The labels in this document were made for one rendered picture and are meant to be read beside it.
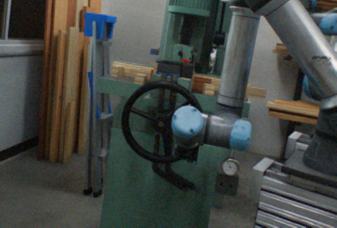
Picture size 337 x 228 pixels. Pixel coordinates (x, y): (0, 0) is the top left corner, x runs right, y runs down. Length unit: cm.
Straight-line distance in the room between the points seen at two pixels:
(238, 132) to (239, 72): 18
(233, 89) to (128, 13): 321
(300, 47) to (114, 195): 102
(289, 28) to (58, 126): 235
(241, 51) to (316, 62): 21
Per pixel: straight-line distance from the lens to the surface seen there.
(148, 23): 409
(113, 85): 152
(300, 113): 357
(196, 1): 154
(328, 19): 139
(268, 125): 400
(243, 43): 103
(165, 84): 128
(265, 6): 89
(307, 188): 113
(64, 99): 296
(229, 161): 145
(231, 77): 103
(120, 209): 165
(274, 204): 115
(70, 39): 291
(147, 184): 158
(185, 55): 156
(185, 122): 91
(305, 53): 91
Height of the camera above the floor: 113
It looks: 7 degrees down
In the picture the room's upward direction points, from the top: 8 degrees clockwise
